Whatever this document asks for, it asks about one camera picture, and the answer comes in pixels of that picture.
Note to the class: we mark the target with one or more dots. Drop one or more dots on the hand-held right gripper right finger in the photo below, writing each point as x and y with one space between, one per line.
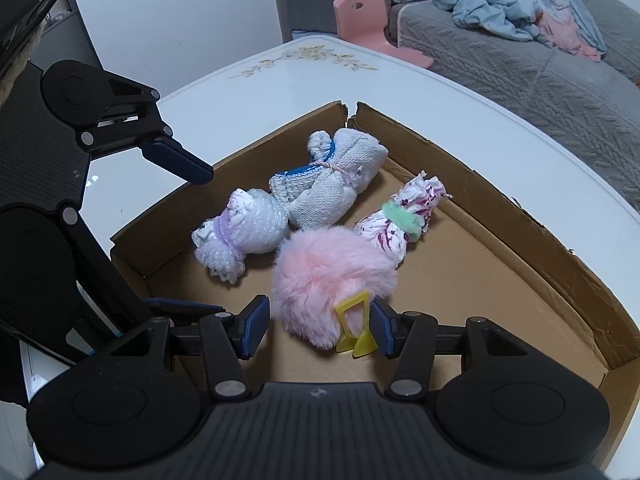
382 330

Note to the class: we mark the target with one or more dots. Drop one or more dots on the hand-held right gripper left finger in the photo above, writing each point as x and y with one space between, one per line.
257 322

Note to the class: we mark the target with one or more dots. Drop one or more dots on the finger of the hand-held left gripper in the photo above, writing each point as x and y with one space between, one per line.
175 306
185 165

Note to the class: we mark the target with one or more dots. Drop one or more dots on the pink fluffy pompom hair clip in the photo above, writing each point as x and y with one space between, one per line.
325 280

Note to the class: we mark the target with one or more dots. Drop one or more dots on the brown cardboard box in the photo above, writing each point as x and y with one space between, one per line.
475 285

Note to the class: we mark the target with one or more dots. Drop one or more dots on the white bubble wrap bundle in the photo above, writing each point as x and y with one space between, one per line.
255 225

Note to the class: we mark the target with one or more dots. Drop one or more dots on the purple floral cloth bundle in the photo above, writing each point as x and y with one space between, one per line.
390 235

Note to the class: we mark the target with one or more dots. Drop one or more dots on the grey knit cloth bundle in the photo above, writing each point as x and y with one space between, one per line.
330 190

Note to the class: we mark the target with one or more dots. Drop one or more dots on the pink plastic chair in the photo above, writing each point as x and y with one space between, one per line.
365 17

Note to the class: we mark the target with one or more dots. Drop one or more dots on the grey covered sofa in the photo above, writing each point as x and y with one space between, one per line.
500 90

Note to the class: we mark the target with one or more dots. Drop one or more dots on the blue and pink blanket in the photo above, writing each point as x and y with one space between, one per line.
500 0

